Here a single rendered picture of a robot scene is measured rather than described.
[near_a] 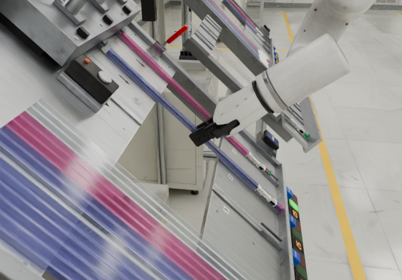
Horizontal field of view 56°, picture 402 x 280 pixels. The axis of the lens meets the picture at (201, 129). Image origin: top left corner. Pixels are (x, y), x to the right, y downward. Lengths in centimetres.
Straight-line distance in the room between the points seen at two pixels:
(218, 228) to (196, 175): 136
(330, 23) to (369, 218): 151
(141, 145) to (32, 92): 146
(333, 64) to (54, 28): 46
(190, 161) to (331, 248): 79
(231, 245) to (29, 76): 41
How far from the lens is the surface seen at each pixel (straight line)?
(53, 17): 64
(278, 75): 72
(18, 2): 64
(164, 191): 112
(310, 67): 71
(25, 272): 41
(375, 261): 194
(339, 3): 70
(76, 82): 62
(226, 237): 68
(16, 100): 55
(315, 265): 183
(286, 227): 84
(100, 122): 62
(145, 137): 198
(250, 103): 72
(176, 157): 199
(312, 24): 80
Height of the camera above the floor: 127
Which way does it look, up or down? 27 degrees down
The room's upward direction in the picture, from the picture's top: straight up
